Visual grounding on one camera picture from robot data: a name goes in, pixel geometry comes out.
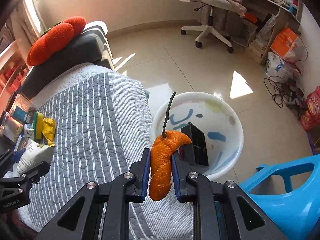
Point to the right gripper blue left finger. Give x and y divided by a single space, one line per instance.
101 210

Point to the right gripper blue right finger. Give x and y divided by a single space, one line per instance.
220 211

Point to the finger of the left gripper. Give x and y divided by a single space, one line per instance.
6 162
34 174

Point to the white paper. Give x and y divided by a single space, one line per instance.
33 155

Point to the yellow snack wrapper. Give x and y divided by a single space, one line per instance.
48 130

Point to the green yellow sponge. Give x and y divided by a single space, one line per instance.
37 125

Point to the black plastic tray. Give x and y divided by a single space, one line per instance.
196 152

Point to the orange peel with stem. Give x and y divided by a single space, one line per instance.
160 163

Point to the small grey drink carton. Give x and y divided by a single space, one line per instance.
28 132

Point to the white patterned trash bin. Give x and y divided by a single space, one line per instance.
218 121

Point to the jar with mixed nuts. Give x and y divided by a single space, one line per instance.
10 129

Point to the jar with teal label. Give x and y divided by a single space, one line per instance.
22 110

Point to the blue plastic stool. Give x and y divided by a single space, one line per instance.
296 212

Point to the grey striped quilted cover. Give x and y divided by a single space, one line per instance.
103 124

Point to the pink white bookshelf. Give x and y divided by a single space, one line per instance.
13 72

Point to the red snack bag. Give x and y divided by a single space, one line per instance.
311 117

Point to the beige curtain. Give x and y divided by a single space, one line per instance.
27 26

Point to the red tomato cushion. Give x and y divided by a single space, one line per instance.
55 39

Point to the black seat cushion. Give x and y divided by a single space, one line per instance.
91 46

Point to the white plastic bag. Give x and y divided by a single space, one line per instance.
275 68

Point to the orange cardboard box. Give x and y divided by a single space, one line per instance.
286 44

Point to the wooden desk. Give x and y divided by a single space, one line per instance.
264 21

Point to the white office chair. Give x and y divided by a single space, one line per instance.
207 29

